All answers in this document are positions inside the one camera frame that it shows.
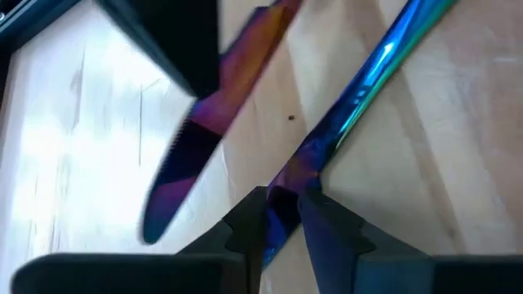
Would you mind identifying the black aluminium table frame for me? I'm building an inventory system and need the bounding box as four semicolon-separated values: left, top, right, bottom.
0;0;81;56

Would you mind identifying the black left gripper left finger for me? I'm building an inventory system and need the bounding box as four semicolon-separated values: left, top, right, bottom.
11;185;269;294

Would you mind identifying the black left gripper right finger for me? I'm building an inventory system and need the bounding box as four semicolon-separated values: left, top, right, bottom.
297;189;523;294

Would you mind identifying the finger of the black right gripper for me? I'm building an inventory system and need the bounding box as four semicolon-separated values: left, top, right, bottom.
96;0;221;99

